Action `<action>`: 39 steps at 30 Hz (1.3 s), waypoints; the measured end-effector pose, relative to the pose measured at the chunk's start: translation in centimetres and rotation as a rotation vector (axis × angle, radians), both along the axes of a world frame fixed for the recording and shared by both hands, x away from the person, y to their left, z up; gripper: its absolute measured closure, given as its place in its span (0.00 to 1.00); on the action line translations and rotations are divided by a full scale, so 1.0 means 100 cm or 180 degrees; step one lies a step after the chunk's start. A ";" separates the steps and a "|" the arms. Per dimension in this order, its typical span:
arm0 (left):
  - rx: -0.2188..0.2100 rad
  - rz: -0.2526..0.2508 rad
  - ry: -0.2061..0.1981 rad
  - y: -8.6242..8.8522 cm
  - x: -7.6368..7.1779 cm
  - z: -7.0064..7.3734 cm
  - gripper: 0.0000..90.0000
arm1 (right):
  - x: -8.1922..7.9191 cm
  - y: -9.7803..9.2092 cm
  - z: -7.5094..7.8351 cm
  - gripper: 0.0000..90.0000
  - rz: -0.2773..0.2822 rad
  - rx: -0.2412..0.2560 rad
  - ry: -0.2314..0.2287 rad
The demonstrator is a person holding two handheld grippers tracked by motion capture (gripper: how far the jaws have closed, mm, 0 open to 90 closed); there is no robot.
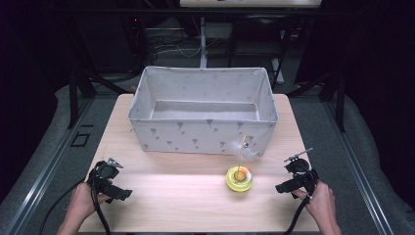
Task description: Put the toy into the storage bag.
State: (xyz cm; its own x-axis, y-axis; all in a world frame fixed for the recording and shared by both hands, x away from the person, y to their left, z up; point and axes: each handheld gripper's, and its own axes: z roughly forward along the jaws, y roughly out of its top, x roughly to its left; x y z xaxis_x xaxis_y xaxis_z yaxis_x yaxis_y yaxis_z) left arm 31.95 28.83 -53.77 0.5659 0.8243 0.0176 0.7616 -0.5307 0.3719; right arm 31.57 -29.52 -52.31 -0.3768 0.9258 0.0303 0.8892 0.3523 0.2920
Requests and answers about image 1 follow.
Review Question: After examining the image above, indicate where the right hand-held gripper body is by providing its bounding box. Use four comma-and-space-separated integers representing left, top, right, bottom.
283, 147, 320, 200

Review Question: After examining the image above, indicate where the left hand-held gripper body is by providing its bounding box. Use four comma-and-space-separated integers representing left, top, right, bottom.
86, 158, 125, 197

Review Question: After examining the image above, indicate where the grey fabric storage box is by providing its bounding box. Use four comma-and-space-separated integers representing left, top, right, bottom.
127, 66, 280, 156

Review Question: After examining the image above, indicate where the person's left hand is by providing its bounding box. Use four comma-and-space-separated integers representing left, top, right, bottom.
69, 181, 113, 224

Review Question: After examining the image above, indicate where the person's right hand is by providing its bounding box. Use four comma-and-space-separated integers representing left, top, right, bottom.
292, 180, 338, 227

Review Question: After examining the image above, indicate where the black metal stand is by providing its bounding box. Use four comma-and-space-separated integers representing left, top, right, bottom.
286, 70, 347, 133
63, 19, 138, 129

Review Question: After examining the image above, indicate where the dark computer tower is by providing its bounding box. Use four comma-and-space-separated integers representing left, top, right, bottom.
122, 16, 150, 71

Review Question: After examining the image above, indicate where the black chair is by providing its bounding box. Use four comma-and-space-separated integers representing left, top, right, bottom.
227, 15, 292, 86

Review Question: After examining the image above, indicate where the white table leg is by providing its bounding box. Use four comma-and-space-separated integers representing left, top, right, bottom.
199, 17, 208, 70

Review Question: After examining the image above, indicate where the white desk top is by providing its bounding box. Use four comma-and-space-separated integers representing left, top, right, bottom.
179, 0, 323, 9

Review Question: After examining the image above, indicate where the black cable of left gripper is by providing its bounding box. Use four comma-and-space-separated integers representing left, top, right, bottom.
38, 165, 113, 235

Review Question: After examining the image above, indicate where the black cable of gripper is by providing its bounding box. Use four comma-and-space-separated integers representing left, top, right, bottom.
283, 167, 319, 235
38, 165, 113, 235

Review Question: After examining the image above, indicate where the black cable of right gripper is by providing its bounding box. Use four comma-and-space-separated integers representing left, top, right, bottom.
283, 167, 319, 235

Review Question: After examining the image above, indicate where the aluminium floor rail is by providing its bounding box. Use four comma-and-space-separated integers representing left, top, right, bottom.
322, 99, 395, 235
3, 97, 96, 235

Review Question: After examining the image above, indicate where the bundle of floor cables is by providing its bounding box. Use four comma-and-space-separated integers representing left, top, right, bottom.
148, 30, 223, 60

